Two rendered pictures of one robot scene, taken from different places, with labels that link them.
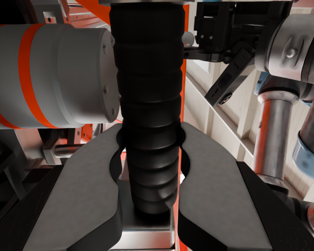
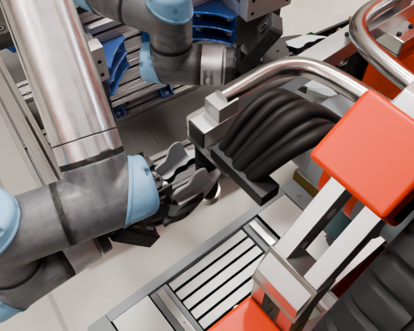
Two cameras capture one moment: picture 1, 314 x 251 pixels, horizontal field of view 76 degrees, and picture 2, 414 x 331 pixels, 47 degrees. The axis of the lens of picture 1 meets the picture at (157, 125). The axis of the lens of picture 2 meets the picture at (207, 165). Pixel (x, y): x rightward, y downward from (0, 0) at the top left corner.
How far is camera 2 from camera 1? 0.76 m
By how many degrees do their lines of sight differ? 96
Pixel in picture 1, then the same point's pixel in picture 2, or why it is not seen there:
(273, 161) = not seen: outside the picture
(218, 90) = (265, 44)
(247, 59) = (240, 67)
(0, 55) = not seen: hidden behind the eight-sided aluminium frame
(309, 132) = (183, 33)
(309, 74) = (195, 68)
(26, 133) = not seen: hidden behind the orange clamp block
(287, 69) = (208, 69)
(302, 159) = (179, 14)
